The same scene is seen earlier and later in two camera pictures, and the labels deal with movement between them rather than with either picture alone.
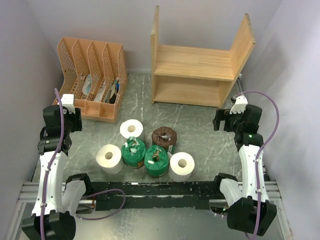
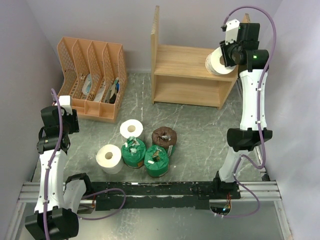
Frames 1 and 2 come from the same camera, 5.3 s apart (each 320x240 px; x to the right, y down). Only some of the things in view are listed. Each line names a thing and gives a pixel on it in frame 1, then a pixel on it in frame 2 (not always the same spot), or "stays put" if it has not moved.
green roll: [156, 159] stays put
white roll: [181, 165] to [213, 65]
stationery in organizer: [111, 93] stays put
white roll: [109, 158] stays put
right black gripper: [222, 114] to [228, 61]
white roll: [131, 128] stays put
